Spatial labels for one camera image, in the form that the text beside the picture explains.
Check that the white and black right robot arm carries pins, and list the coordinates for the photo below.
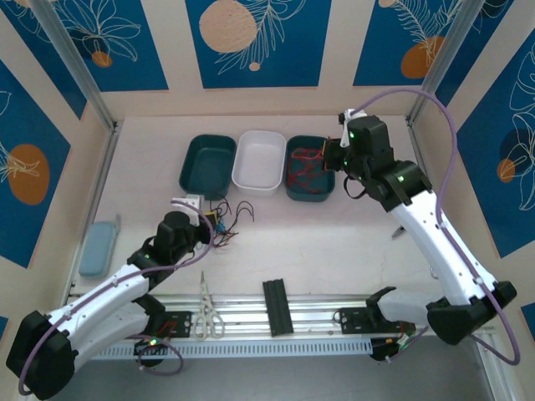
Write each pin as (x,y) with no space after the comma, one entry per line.
(443,250)

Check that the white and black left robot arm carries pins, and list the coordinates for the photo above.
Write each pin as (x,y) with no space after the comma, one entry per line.
(96,305)

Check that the empty teal plastic bin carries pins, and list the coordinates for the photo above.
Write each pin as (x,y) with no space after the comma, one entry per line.
(205,163)

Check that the white plastic bin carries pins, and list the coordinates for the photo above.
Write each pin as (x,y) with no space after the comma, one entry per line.
(257,163)

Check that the aluminium table side rail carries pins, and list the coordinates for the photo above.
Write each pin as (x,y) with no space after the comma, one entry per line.
(109,146)
(418,146)

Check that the blue floral wall panel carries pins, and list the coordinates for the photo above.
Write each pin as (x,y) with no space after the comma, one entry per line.
(138,50)
(42,73)
(480,188)
(493,46)
(292,62)
(16,125)
(376,50)

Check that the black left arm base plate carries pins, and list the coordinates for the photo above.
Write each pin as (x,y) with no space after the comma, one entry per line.
(179,323)

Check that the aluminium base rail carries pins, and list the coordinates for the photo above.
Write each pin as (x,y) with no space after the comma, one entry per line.
(251,309)

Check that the aluminium frame post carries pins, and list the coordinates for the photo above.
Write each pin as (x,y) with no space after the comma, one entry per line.
(443,54)
(75,54)

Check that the black ribbed rail piece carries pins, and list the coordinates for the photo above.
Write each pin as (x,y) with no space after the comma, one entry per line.
(276,307)

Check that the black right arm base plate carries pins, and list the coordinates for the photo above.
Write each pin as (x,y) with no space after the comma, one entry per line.
(353,321)

